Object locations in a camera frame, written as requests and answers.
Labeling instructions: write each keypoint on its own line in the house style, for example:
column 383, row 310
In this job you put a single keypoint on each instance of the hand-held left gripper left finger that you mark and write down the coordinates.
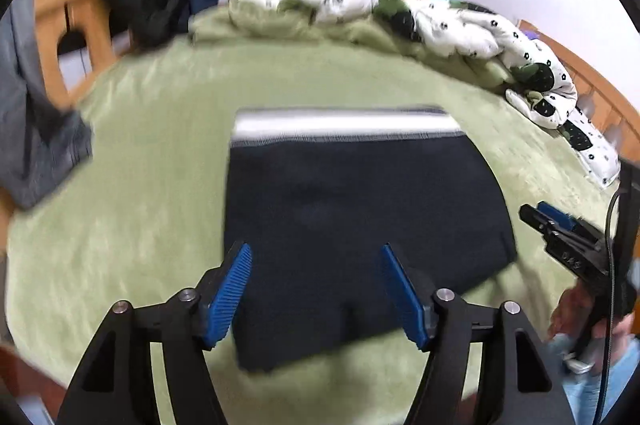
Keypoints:
column 230, row 295

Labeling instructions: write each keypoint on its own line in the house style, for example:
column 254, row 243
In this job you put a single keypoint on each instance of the white quilt with black print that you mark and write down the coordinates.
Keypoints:
column 475, row 35

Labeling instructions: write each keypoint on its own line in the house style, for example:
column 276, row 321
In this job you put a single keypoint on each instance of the grey garment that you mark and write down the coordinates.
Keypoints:
column 35, row 130

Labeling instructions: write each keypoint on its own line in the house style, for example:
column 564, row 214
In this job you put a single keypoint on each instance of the green fleece blanket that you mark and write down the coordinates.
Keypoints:
column 150, row 205

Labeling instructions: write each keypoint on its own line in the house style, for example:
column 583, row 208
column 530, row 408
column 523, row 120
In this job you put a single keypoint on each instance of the person's blue jeans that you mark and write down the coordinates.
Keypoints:
column 585, row 395

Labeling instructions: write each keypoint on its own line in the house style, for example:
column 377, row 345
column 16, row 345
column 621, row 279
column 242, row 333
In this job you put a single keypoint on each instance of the wooden bed frame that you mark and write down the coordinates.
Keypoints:
column 90, row 15

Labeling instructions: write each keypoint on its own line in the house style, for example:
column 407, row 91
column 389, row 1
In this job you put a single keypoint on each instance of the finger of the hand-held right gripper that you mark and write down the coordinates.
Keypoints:
column 535, row 220
column 560, row 217

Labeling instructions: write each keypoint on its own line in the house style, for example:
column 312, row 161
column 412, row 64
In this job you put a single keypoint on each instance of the black pants with white stripe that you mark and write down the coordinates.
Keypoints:
column 350, row 205

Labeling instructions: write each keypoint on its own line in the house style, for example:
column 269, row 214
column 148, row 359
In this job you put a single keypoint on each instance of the person's right hand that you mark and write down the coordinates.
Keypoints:
column 570, row 312

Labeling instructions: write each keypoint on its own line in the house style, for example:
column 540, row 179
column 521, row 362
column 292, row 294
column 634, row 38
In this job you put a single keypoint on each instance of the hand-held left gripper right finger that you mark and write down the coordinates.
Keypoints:
column 405, row 300

